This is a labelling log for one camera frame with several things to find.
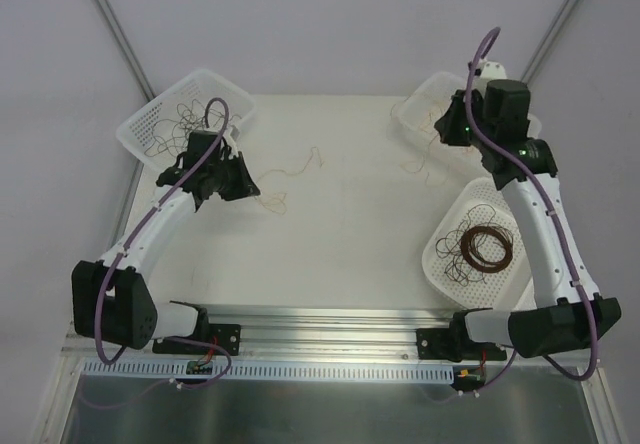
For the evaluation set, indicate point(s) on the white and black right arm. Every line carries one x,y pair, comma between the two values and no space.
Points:
570,313

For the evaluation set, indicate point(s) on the white basket far right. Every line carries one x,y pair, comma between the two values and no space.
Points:
419,112

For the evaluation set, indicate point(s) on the dark cable pulled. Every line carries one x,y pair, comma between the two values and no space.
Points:
170,135

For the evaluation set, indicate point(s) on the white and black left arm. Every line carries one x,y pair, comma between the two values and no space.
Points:
111,300

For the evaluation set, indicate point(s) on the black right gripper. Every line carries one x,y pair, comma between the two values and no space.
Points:
451,120

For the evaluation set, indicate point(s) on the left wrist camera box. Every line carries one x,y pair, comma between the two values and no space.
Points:
231,135

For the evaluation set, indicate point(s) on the white basket far left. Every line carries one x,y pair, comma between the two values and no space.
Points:
202,84

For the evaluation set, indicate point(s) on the white basket near right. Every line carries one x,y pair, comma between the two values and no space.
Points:
476,257

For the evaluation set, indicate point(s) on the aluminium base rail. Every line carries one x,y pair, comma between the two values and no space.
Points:
328,335

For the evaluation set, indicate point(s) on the white basket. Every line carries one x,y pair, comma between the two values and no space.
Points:
476,257
202,84
419,112

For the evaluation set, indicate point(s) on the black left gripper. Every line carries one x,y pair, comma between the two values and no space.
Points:
241,178

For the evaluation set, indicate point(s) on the white slotted cable duct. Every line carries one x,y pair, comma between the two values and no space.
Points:
275,371

